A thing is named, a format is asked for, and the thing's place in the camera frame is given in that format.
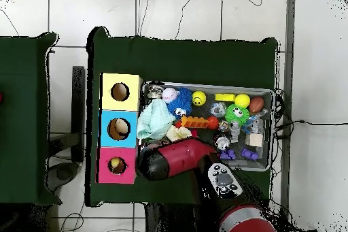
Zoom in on mint green cloth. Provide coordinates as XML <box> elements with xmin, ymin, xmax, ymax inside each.
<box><xmin>136</xmin><ymin>98</ymin><xmax>177</xmax><ymax>140</ymax></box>

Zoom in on orange plastic toy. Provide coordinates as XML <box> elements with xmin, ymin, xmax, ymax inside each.
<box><xmin>180</xmin><ymin>115</ymin><xmax>211</xmax><ymax>129</ymax></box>

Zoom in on orange ball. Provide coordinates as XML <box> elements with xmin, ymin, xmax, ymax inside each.
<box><xmin>207</xmin><ymin>116</ymin><xmax>220</xmax><ymax>130</ymax></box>

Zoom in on shallow metal mesh bin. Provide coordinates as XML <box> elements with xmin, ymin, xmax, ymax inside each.
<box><xmin>138</xmin><ymin>80</ymin><xmax>275</xmax><ymax>172</ymax></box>

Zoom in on wooden box with three holes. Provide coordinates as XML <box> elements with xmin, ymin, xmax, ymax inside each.
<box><xmin>96</xmin><ymin>72</ymin><xmax>144</xmax><ymax>185</ymax></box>

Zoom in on blue fuzzy ball with eyes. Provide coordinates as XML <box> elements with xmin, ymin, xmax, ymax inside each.
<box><xmin>167</xmin><ymin>87</ymin><xmax>193</xmax><ymax>120</ymax></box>

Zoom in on cream cloth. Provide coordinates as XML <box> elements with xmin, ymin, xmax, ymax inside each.
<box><xmin>165</xmin><ymin>125</ymin><xmax>193</xmax><ymax>142</ymax></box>

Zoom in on white baseball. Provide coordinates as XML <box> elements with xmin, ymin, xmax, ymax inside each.
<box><xmin>162</xmin><ymin>87</ymin><xmax>179</xmax><ymax>104</ymax></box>

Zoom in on yellow smiley ball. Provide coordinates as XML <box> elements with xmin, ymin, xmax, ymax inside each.
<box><xmin>192</xmin><ymin>90</ymin><xmax>207</xmax><ymax>106</ymax></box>

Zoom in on dark green tablecloth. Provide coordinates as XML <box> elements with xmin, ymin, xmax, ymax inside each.
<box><xmin>0</xmin><ymin>32</ymin><xmax>63</xmax><ymax>206</ymax></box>
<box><xmin>86</xmin><ymin>26</ymin><xmax>279</xmax><ymax>208</ymax></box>

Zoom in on green fuzzy ball with eyes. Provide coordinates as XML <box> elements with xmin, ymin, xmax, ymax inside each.
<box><xmin>224</xmin><ymin>103</ymin><xmax>250</xmax><ymax>123</ymax></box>

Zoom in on small brown football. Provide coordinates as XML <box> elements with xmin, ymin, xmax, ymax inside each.
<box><xmin>248</xmin><ymin>96</ymin><xmax>265</xmax><ymax>113</ymax></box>

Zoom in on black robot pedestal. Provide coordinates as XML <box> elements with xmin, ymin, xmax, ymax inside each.
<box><xmin>143</xmin><ymin>203</ymin><xmax>218</xmax><ymax>232</ymax></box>

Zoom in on black power cable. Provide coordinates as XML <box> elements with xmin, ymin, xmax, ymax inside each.
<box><xmin>274</xmin><ymin>118</ymin><xmax>348</xmax><ymax>139</ymax></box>

